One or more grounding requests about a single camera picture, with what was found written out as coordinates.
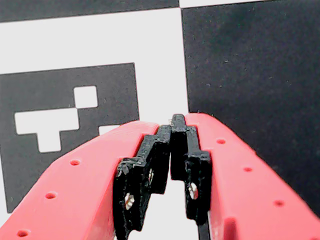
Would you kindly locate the black white marker checkerboard mat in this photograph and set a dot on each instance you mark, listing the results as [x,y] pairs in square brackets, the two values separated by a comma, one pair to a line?
[250,62]

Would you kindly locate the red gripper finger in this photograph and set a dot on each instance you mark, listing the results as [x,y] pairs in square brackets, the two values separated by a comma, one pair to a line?
[75,200]
[237,195]

